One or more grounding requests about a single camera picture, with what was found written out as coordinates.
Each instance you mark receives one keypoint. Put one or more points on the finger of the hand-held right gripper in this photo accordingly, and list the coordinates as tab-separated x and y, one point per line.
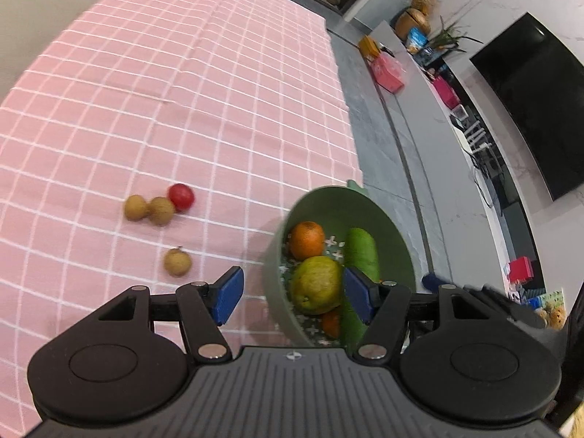
431	281

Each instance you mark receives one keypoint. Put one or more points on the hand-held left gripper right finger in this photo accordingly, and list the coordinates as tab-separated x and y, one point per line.
359	294

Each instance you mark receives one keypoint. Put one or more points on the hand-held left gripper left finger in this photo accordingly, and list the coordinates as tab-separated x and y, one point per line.
228	294

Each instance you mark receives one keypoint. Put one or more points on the orange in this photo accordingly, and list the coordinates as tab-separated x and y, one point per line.
331	324
306	239

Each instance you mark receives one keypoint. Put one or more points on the green cucumber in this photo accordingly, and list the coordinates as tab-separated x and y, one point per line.
362	251

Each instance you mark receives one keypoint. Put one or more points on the yellow-green pear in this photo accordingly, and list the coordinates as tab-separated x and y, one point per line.
315	283

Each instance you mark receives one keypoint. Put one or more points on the green colander bowl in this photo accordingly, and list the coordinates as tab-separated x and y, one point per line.
388	237

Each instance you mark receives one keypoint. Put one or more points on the colourful plush toy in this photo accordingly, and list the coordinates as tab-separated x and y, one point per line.
552	310

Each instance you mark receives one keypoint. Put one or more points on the brown longan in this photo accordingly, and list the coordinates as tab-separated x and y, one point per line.
136	207
162	211
178	262

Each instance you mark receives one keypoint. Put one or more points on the red box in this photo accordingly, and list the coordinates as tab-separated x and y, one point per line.
521	269

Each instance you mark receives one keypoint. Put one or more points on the red cherry tomato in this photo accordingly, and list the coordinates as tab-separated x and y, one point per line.
181	197

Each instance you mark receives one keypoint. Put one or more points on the white television cabinet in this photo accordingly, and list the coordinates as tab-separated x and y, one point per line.
438	137

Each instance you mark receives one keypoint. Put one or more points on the magenta box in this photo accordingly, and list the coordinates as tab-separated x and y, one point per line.
446	93

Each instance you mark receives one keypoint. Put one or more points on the black television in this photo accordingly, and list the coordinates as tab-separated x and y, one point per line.
538	100

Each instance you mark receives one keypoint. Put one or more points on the pink box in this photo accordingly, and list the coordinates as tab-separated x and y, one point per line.
388	72

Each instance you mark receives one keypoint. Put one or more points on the pink checked tablecloth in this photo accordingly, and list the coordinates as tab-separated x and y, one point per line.
182	77

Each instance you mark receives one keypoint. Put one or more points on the blue packet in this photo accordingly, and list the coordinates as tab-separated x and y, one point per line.
416	40

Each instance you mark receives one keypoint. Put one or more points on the orange box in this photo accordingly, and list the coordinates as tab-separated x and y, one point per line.
368	46

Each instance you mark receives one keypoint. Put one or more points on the green potted plant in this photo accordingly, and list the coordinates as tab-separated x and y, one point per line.
449	39

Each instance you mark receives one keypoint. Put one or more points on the gold vase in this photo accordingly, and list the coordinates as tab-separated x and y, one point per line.
410	23

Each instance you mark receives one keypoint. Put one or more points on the beige sofa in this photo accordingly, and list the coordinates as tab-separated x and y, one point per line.
27	18

